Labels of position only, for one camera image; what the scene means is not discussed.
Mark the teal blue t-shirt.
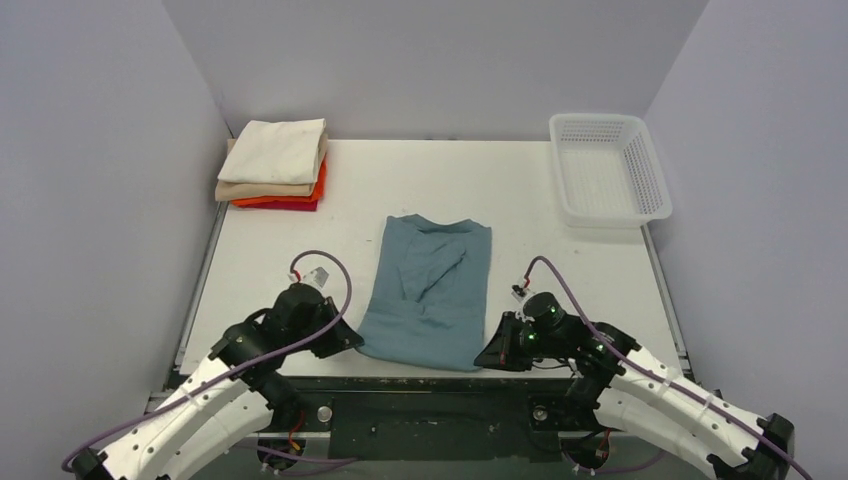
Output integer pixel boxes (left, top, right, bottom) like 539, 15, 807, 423
357, 215, 493, 372

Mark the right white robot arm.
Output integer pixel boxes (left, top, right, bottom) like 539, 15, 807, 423
474, 292, 794, 479

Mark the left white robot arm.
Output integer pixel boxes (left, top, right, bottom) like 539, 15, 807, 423
61, 281, 363, 479

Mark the folded magenta t-shirt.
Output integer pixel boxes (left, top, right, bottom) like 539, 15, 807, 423
245, 201, 319, 212

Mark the folded orange t-shirt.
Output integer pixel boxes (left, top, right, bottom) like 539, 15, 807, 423
230, 159, 328, 212

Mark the folded beige t-shirt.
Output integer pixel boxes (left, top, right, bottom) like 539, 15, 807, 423
214, 135, 328, 202

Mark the folded cream t-shirt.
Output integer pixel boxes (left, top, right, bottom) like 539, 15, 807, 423
217, 119, 327, 185

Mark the white plastic laundry basket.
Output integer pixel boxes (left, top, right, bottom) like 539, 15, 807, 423
548, 113, 673, 228

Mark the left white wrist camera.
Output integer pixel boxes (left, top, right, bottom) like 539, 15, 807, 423
301, 267, 329, 291

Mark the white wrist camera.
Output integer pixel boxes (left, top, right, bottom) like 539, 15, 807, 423
511, 284, 531, 303
301, 267, 329, 291

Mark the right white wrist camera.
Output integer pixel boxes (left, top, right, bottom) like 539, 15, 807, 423
511, 284, 531, 303

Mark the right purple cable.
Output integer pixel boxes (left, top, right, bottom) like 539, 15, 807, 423
523, 256, 813, 480

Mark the purple cable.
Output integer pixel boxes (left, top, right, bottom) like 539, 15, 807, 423
523, 256, 813, 480
61, 250, 354, 473

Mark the black metal base frame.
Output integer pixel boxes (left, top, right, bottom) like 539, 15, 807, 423
145, 374, 733, 478

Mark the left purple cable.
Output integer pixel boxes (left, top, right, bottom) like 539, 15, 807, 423
61, 250, 354, 473

